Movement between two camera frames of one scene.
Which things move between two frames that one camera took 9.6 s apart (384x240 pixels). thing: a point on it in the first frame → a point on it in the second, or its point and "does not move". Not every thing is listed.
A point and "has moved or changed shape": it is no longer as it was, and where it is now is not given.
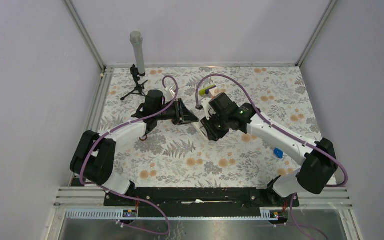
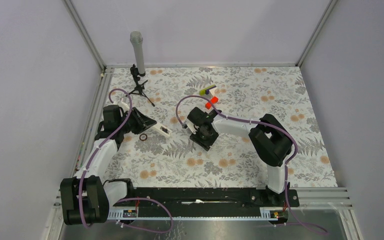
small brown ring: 143,140 does not move
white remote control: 199,126 has moved or changed shape
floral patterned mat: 174,154 does not move
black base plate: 205,202 does not move
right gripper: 213,135 → 205,145
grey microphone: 136,38 does not move
